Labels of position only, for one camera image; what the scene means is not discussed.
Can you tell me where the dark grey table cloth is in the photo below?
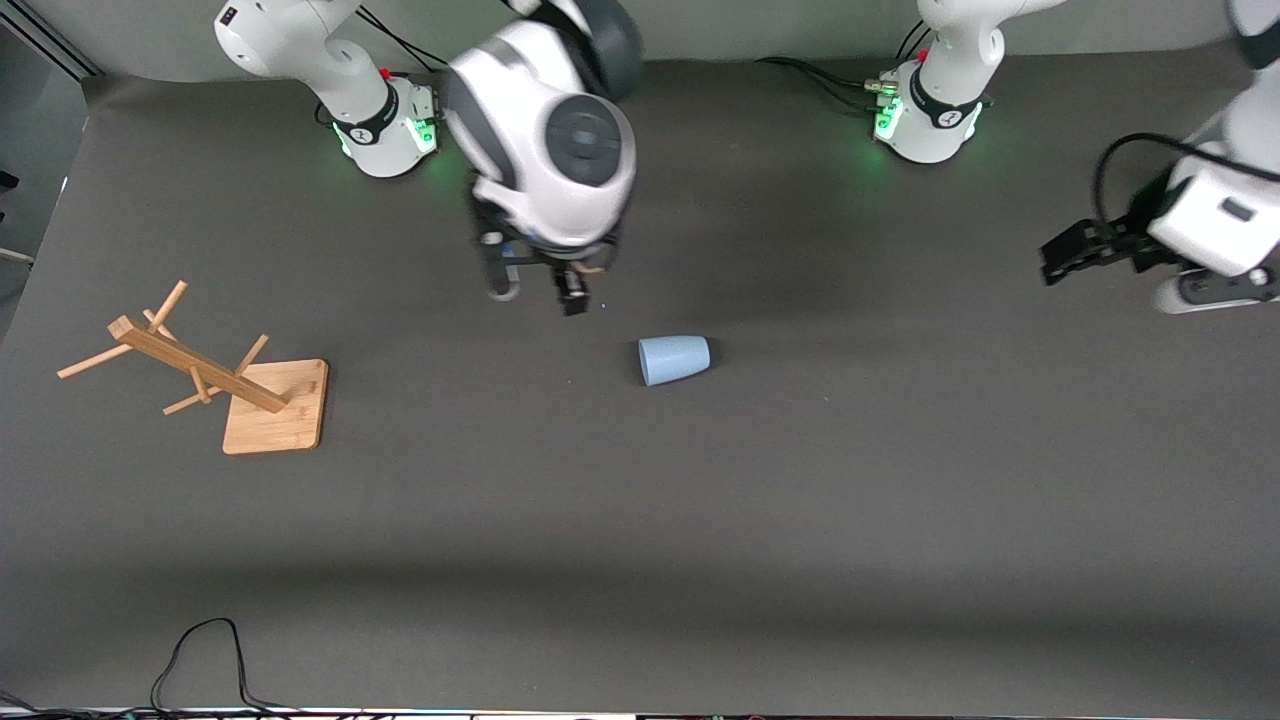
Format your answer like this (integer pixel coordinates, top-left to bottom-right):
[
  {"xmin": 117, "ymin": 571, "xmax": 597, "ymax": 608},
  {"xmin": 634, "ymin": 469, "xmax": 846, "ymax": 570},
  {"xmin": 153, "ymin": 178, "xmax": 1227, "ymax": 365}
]
[{"xmin": 0, "ymin": 45, "xmax": 1280, "ymax": 715}]

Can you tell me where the thin black cable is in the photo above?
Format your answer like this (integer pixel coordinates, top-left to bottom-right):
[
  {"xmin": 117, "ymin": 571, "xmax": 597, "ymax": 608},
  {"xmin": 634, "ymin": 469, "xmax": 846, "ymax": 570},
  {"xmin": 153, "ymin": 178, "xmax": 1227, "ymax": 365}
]
[{"xmin": 0, "ymin": 688, "xmax": 161, "ymax": 720}]

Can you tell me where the black right base cable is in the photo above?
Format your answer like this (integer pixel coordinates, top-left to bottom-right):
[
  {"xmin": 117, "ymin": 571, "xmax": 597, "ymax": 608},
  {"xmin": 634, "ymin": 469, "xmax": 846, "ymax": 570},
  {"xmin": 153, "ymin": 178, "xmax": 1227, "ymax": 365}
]
[{"xmin": 355, "ymin": 5, "xmax": 451, "ymax": 74}]

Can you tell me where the looped black cable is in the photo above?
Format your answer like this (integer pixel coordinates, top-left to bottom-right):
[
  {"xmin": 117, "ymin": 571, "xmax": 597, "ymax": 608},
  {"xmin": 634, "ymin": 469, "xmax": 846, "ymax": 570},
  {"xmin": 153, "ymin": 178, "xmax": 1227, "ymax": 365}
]
[{"xmin": 150, "ymin": 617, "xmax": 303, "ymax": 716}]

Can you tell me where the bamboo cup drying rack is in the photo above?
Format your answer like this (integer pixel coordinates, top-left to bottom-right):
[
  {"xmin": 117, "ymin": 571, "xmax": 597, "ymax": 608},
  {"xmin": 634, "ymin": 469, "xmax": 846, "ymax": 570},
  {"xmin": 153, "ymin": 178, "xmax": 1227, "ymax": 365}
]
[{"xmin": 57, "ymin": 280, "xmax": 329, "ymax": 456}]

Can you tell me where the grey metal frame rail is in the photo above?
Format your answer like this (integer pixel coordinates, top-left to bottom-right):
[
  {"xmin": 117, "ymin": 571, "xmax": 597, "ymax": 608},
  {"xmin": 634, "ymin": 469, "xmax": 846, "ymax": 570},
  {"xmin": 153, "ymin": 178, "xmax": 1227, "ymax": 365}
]
[{"xmin": 15, "ymin": 0, "xmax": 102, "ymax": 80}]

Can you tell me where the light blue plastic cup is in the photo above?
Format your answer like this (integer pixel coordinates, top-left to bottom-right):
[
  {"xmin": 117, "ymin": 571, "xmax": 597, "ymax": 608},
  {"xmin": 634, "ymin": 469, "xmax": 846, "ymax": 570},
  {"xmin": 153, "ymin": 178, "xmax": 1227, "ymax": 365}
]
[{"xmin": 638, "ymin": 334, "xmax": 712, "ymax": 388}]

